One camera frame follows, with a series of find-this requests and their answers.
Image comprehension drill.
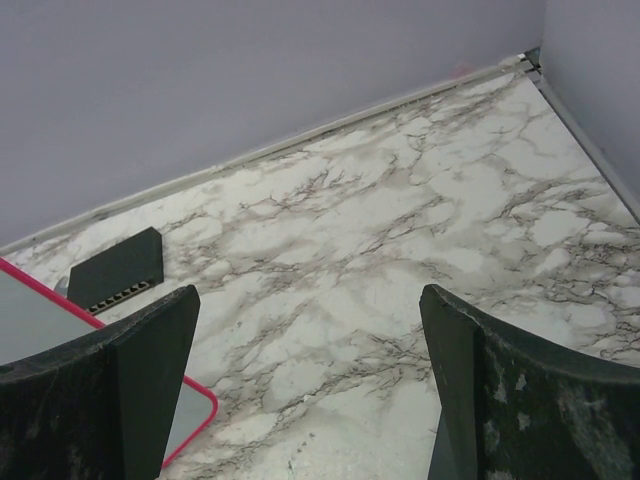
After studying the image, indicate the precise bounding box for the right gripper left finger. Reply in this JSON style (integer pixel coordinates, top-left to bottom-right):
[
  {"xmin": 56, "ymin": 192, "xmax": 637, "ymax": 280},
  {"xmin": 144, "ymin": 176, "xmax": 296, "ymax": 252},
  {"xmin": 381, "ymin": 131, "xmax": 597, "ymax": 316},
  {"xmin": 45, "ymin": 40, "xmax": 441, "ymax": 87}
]
[{"xmin": 1, "ymin": 285, "xmax": 200, "ymax": 479}]

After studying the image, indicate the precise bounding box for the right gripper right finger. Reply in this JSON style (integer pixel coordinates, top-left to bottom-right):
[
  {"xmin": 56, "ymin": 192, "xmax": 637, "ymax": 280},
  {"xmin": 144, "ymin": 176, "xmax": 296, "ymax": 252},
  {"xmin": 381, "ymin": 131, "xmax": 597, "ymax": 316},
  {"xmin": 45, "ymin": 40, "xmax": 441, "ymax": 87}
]
[{"xmin": 419, "ymin": 284, "xmax": 639, "ymax": 479}]

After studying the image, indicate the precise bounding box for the pink framed whiteboard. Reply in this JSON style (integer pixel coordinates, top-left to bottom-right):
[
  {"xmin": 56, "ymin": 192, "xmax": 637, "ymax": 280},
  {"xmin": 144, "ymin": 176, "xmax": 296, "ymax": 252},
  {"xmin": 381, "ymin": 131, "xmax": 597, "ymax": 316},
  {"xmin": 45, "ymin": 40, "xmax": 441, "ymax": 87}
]
[{"xmin": 1, "ymin": 262, "xmax": 219, "ymax": 479}]

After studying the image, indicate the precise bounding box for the black box rear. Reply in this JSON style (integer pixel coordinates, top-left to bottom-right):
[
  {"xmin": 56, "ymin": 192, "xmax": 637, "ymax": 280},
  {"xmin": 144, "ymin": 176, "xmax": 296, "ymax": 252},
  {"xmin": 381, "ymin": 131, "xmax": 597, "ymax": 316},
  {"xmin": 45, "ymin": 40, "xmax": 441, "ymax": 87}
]
[{"xmin": 67, "ymin": 227, "xmax": 164, "ymax": 315}]

